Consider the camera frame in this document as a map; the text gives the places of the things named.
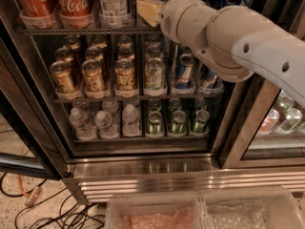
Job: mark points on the water bottle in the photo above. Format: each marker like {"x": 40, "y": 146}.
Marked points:
{"x": 105, "y": 125}
{"x": 82, "y": 125}
{"x": 131, "y": 122}

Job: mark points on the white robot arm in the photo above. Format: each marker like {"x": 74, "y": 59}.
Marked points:
{"x": 234, "y": 42}

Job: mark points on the red bull can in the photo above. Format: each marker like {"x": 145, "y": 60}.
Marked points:
{"x": 209, "y": 80}
{"x": 184, "y": 72}

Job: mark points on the stainless steel drinks fridge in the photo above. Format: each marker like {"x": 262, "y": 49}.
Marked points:
{"x": 232, "y": 154}

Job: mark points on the red coca-cola can left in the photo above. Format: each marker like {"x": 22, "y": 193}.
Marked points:
{"x": 35, "y": 0}

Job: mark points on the gold lacroix can front left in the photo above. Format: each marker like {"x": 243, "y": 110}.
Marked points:
{"x": 62, "y": 77}

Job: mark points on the clear bin bubble wrap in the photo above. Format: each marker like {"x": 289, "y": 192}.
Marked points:
{"x": 252, "y": 208}

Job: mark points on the water bottle right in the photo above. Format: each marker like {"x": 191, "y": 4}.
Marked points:
{"x": 131, "y": 122}

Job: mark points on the red bull can left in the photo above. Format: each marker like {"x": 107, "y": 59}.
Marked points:
{"x": 184, "y": 72}

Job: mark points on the red coca-cola can right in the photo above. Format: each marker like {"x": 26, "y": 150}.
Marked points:
{"x": 76, "y": 13}

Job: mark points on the clear bin pink contents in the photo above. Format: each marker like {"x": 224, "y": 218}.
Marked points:
{"x": 171, "y": 210}

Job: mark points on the red bull can right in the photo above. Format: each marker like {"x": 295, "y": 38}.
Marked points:
{"x": 209, "y": 80}

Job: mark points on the gold lacroix can front middle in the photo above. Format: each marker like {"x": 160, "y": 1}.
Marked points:
{"x": 92, "y": 74}

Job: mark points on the water bottle middle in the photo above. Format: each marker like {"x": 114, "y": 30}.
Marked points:
{"x": 105, "y": 125}

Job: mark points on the gold lacroix can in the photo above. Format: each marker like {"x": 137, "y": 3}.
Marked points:
{"x": 92, "y": 74}
{"x": 125, "y": 75}
{"x": 62, "y": 77}

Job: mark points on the green white 7up can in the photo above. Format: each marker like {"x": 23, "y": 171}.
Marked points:
{"x": 154, "y": 74}

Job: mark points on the gold lacroix can front right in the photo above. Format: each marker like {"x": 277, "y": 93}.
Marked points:
{"x": 125, "y": 75}

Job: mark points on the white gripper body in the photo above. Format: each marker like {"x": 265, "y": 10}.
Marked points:
{"x": 175, "y": 19}

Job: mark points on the green can front middle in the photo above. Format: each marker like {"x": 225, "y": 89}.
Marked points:
{"x": 178, "y": 123}

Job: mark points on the water bottle left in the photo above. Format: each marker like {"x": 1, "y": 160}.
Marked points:
{"x": 82, "y": 125}

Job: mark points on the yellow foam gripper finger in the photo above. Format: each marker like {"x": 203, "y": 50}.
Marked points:
{"x": 150, "y": 11}

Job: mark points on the red coca-cola can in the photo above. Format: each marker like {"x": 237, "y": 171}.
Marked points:
{"x": 76, "y": 13}
{"x": 35, "y": 0}

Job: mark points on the green can front left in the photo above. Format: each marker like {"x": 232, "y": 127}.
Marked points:
{"x": 155, "y": 123}

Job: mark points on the green can front right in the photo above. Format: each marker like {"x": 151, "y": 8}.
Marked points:
{"x": 200, "y": 121}

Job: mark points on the open glass fridge door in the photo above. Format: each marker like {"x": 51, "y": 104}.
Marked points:
{"x": 23, "y": 148}

